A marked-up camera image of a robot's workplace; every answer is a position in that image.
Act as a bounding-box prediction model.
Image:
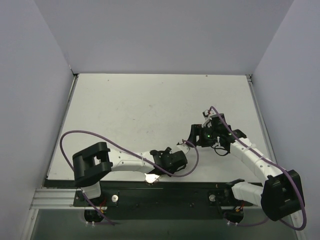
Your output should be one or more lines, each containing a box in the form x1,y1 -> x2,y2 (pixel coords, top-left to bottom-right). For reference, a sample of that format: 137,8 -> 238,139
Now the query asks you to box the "red handled metal keyring holder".
144,174 -> 161,185

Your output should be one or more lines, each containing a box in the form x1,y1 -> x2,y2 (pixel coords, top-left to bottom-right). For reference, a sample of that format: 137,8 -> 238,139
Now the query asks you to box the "aluminium frame rail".
245,74 -> 277,163
30,188 -> 76,210

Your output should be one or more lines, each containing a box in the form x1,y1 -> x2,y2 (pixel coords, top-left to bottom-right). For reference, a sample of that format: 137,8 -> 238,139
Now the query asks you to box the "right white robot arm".
188,114 -> 305,221

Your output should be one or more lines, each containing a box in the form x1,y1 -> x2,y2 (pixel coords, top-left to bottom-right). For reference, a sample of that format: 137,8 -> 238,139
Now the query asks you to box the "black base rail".
44,179 -> 253,225

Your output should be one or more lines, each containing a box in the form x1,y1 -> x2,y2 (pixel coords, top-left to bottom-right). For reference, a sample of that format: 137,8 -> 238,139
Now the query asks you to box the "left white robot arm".
72,142 -> 190,206

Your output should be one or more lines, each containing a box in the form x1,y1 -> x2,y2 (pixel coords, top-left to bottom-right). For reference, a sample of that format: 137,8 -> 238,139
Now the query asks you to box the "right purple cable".
208,105 -> 308,231

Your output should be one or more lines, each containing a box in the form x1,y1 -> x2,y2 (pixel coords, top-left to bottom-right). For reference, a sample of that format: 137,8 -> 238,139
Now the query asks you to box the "left aluminium frame rail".
30,188 -> 76,210

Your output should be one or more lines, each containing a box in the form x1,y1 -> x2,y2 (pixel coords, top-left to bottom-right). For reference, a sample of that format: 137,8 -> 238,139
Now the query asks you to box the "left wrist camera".
176,141 -> 191,155

